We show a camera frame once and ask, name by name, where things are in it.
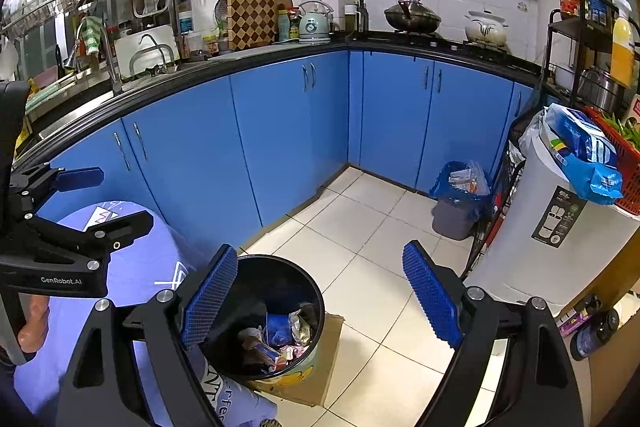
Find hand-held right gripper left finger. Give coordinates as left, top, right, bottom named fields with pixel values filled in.
left=60, top=244, right=239, bottom=427

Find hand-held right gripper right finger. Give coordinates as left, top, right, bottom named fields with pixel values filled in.
left=402, top=241, right=583, bottom=427

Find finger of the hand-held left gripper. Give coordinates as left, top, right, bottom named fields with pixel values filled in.
left=7, top=164, right=105, bottom=219
left=22, top=208, right=155, bottom=269

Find black trash bin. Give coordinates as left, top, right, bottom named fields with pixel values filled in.
left=200, top=254, right=327, bottom=380

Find person's left hand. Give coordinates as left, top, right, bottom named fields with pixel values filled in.
left=17, top=294, right=51, bottom=353

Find blue patterned tablecloth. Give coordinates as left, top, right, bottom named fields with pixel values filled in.
left=12, top=202, right=281, bottom=427

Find steel sink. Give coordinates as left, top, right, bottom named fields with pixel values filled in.
left=25, top=62, right=201, bottom=132

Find grey bin blue liner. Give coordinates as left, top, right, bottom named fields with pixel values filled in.
left=430, top=161, right=493, bottom=240

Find steel pull-out faucet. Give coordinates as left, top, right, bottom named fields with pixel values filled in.
left=65, top=22, right=123, bottom=95

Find cardboard box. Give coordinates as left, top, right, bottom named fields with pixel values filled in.
left=247, top=312, right=346, bottom=408

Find purple carton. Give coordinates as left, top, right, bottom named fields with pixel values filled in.
left=557, top=307, right=591, bottom=338

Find white plastic box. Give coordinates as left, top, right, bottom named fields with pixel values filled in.
left=114, top=24, right=180, bottom=65

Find green striped cloth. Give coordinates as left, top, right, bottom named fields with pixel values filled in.
left=80, top=16, right=103, bottom=55

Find small curved faucet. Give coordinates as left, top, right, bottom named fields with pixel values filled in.
left=129, top=33, right=168, bottom=75

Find dark glass bottle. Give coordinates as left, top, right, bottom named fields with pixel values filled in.
left=570, top=307, right=621, bottom=362

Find blue base cabinets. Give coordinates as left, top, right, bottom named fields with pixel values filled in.
left=15, top=42, right=546, bottom=258

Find white plastic bag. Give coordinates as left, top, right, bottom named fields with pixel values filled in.
left=517, top=109, right=551, bottom=152

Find blue plastic bag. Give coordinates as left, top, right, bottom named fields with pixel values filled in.
left=545, top=104, right=625, bottom=206

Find red plastic basket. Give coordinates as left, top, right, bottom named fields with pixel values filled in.
left=585, top=106, right=640, bottom=220

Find checkered cutting board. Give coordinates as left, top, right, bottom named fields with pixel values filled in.
left=226, top=0, right=277, bottom=50

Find green vegetables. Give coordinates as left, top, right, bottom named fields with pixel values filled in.
left=597, top=112, right=640, bottom=142

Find steel pot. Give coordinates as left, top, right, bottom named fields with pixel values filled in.
left=575, top=69, right=626, bottom=115

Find white ceramic pot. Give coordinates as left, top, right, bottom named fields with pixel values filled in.
left=464, top=10, right=510, bottom=45

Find dark lidded wok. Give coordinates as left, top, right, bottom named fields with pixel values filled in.
left=384, top=0, right=442, bottom=32

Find mint green kettle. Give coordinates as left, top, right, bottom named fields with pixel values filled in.
left=298, top=0, right=333, bottom=44

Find black metal rack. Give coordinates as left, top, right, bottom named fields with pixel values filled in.
left=542, top=0, right=640, bottom=118

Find orange liquid bottle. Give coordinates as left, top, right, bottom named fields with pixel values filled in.
left=611, top=0, right=640, bottom=88

